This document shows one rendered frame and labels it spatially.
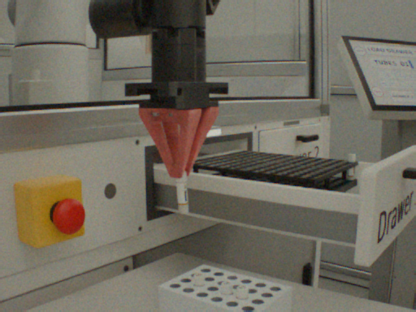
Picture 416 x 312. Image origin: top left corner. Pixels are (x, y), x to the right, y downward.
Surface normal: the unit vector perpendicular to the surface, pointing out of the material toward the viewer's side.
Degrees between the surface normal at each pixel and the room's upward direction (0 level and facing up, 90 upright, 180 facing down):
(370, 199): 90
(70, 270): 90
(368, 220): 90
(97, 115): 90
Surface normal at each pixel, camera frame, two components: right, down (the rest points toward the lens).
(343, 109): -0.67, 0.11
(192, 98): 0.84, 0.07
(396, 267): 0.21, 0.14
